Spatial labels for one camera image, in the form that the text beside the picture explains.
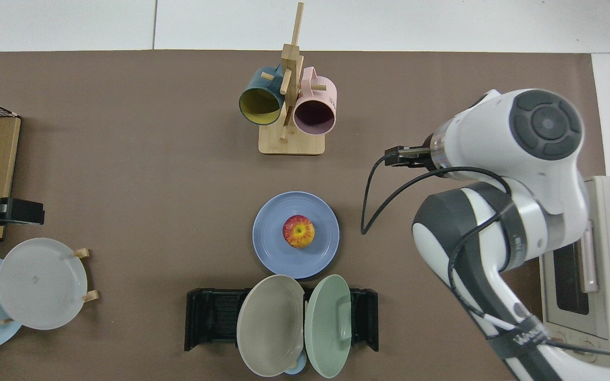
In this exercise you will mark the grey white plate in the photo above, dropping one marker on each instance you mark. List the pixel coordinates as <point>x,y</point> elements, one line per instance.
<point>40,283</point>

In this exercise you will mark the black dish rack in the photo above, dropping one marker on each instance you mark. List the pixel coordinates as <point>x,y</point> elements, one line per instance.
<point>209,317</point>

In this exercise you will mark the wooden plate rack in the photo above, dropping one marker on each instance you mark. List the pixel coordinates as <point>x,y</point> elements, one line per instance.
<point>83,253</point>

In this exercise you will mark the beige plate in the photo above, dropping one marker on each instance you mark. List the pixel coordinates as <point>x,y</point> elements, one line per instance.
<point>270,325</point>

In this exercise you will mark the pale green plate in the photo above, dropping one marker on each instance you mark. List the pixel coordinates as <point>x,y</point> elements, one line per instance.
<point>327,328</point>

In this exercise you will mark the brown table cloth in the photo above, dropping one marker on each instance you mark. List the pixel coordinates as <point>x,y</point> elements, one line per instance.
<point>151,185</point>

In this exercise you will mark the wooden cup stand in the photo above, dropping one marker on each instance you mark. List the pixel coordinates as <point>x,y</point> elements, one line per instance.
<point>292,144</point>

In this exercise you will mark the dark blue cup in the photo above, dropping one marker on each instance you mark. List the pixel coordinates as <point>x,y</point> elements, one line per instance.
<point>254,84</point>

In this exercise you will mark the pink cup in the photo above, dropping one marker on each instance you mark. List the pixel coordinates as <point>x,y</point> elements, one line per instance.
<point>321,98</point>

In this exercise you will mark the small blue round thing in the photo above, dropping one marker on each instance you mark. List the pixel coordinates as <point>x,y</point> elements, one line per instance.
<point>297,366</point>

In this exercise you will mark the red yellow apple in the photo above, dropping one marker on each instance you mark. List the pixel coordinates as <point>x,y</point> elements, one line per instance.
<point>298,232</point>

